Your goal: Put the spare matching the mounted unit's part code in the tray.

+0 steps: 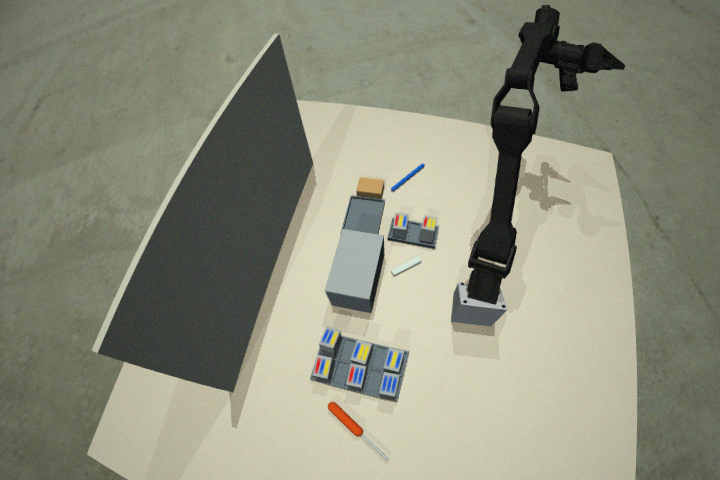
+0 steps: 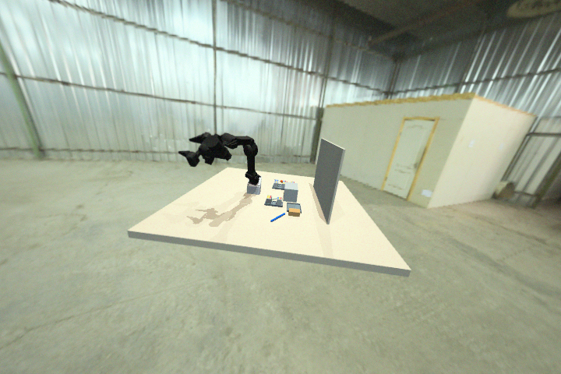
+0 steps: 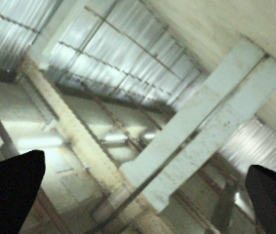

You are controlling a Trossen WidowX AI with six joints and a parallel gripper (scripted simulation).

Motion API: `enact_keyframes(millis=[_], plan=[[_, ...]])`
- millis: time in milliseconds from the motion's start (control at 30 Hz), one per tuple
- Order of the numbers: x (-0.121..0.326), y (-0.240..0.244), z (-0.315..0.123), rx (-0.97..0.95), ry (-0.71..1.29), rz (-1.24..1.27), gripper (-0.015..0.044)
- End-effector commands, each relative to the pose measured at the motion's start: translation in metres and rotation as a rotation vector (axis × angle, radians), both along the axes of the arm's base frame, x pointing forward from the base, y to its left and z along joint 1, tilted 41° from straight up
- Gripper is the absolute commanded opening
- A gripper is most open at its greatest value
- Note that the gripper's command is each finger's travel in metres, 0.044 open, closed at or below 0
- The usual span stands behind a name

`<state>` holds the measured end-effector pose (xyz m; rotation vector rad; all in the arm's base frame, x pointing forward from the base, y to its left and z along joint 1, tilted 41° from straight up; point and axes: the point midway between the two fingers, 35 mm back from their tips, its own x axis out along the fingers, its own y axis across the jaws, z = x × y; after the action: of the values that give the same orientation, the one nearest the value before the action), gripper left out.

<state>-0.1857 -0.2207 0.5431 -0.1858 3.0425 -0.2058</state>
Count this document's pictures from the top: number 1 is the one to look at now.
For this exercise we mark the orange-handled screwdriver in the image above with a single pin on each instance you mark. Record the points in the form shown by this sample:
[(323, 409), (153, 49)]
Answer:
[(351, 424)]

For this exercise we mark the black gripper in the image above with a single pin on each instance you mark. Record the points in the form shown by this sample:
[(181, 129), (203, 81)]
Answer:
[(591, 58)]

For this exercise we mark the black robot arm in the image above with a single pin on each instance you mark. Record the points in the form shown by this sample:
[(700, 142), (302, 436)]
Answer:
[(513, 128)]

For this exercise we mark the blue rod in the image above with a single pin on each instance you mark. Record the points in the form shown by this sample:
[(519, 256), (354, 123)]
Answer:
[(407, 177)]

